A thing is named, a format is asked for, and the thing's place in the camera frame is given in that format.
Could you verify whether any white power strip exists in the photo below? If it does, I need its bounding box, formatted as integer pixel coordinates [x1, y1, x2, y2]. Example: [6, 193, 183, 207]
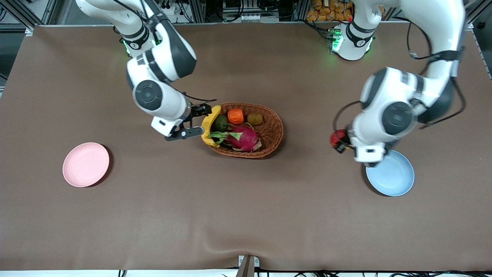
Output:
[241, 13, 279, 23]

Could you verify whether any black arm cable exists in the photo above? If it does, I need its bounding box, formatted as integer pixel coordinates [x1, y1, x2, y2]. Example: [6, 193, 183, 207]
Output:
[399, 15, 467, 130]
[180, 91, 218, 104]

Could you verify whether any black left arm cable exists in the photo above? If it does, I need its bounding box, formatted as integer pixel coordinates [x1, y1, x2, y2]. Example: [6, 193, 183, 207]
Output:
[399, 15, 467, 130]

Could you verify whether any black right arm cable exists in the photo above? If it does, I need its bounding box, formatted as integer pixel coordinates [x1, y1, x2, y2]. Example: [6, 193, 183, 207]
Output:
[180, 91, 218, 104]

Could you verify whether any orange fruit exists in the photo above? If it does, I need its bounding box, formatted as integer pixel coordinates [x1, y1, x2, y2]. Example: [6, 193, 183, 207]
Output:
[227, 108, 244, 125]

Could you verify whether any grey metal table clamp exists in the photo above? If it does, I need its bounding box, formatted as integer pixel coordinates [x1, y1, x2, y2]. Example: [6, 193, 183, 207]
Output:
[235, 255, 260, 277]

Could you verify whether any bag of yellow-orange items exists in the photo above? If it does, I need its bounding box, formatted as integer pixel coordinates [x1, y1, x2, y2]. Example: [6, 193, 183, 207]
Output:
[306, 0, 354, 22]

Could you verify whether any dark green avocado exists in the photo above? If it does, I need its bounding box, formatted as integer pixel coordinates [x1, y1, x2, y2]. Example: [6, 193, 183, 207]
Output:
[213, 114, 230, 133]

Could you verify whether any yellow banana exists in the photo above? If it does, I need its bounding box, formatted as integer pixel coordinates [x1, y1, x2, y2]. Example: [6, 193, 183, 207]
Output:
[201, 105, 222, 147]

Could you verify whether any red apple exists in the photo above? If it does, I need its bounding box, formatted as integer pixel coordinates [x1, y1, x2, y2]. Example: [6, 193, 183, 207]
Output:
[331, 129, 349, 149]

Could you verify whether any pink dragon fruit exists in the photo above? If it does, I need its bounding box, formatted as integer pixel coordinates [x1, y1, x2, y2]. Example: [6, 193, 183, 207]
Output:
[208, 124, 263, 152]

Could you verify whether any aluminium frame profile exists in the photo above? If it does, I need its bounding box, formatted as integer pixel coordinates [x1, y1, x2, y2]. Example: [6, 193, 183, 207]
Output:
[0, 0, 52, 26]

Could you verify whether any small electronics box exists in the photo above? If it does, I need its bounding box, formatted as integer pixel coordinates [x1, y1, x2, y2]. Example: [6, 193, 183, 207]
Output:
[327, 28, 343, 53]

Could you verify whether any brown table cloth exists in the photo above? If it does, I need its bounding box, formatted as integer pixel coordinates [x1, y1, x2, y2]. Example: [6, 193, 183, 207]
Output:
[0, 21, 492, 272]

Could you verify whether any light blue round plate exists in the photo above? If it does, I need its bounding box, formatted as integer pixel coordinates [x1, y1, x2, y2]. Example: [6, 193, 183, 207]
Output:
[366, 150, 415, 197]

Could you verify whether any pink round plate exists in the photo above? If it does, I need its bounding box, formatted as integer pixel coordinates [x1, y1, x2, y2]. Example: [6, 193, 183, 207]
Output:
[62, 142, 110, 188]

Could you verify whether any brown wicker basket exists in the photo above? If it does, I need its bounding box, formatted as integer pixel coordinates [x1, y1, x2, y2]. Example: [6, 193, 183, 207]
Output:
[208, 102, 284, 159]

